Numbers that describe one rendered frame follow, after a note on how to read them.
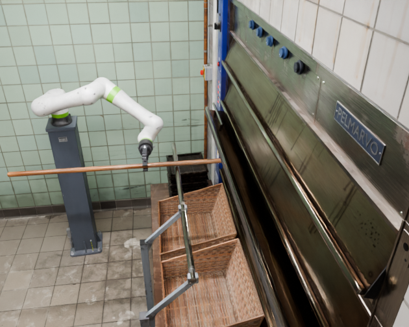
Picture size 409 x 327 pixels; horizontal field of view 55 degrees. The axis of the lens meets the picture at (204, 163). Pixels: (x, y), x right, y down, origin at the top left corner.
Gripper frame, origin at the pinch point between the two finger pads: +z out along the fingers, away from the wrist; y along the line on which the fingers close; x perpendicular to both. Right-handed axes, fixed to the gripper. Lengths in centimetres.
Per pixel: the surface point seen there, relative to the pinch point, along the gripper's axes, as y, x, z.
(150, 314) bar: 22, -2, 90
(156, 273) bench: 61, -3, 30
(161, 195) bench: 61, -8, -53
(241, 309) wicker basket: 54, -48, 68
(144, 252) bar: 30, 2, 43
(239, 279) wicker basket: 46, -50, 54
